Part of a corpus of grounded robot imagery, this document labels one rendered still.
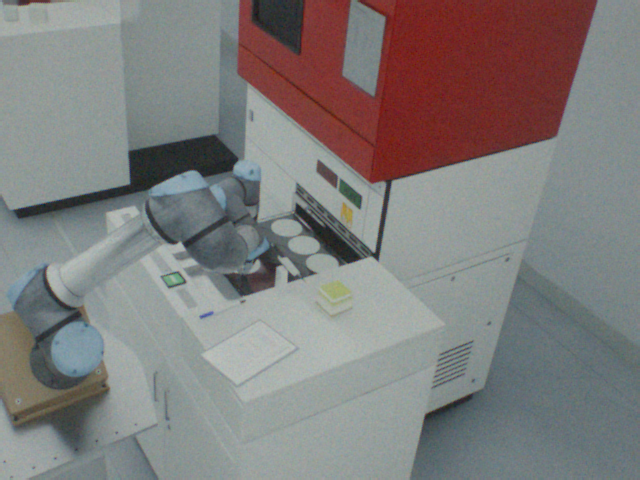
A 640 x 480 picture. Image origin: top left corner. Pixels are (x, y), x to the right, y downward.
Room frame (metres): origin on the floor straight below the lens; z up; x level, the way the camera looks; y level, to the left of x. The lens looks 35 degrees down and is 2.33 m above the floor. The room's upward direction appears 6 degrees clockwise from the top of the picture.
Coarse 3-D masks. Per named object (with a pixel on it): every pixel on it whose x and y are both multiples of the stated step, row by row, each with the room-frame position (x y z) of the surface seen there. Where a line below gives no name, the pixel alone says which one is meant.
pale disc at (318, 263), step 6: (312, 258) 1.97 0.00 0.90; (318, 258) 1.97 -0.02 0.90; (324, 258) 1.98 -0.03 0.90; (330, 258) 1.98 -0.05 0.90; (306, 264) 1.94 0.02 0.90; (312, 264) 1.94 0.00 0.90; (318, 264) 1.94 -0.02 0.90; (324, 264) 1.95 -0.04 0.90; (330, 264) 1.95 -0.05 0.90; (336, 264) 1.95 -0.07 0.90; (312, 270) 1.91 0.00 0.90; (318, 270) 1.91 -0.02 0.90; (324, 270) 1.91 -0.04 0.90
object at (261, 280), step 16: (304, 224) 2.15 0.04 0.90; (272, 240) 2.04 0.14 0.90; (288, 240) 2.05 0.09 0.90; (320, 240) 2.07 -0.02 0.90; (272, 256) 1.96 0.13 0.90; (288, 256) 1.97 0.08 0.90; (304, 256) 1.97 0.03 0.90; (336, 256) 1.99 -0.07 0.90; (256, 272) 1.87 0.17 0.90; (272, 272) 1.88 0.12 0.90; (288, 272) 1.89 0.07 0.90; (304, 272) 1.89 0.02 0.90; (256, 288) 1.79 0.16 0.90
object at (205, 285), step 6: (186, 258) 1.93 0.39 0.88; (192, 276) 1.84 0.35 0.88; (198, 276) 1.84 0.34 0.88; (204, 276) 1.85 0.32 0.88; (198, 282) 1.82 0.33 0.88; (204, 282) 1.82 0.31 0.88; (210, 282) 1.82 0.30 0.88; (198, 288) 1.79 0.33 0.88; (204, 288) 1.79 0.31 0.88; (210, 288) 1.79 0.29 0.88; (216, 288) 1.80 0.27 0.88; (204, 294) 1.76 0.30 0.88; (210, 294) 1.77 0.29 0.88; (216, 294) 1.77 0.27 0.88; (210, 300) 1.74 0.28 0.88; (216, 300) 1.74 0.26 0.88; (222, 300) 1.75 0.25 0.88
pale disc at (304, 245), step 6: (294, 240) 2.06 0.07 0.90; (300, 240) 2.06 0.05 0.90; (306, 240) 2.06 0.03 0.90; (312, 240) 2.07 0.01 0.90; (294, 246) 2.02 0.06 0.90; (300, 246) 2.03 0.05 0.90; (306, 246) 2.03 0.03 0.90; (312, 246) 2.03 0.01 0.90; (318, 246) 2.04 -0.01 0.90; (300, 252) 1.99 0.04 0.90; (306, 252) 2.00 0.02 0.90; (312, 252) 2.00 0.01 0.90
